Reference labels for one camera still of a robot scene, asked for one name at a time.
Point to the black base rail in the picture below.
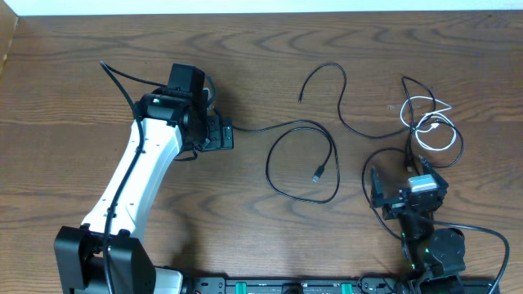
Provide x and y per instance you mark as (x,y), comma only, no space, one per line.
(368,284)

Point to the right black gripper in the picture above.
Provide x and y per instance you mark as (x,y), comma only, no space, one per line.
(393,207)

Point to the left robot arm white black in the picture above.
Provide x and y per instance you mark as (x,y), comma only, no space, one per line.
(105,254)

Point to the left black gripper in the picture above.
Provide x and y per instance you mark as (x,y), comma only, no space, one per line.
(219,140)

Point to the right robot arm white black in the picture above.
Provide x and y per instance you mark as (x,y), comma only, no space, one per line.
(437,255)

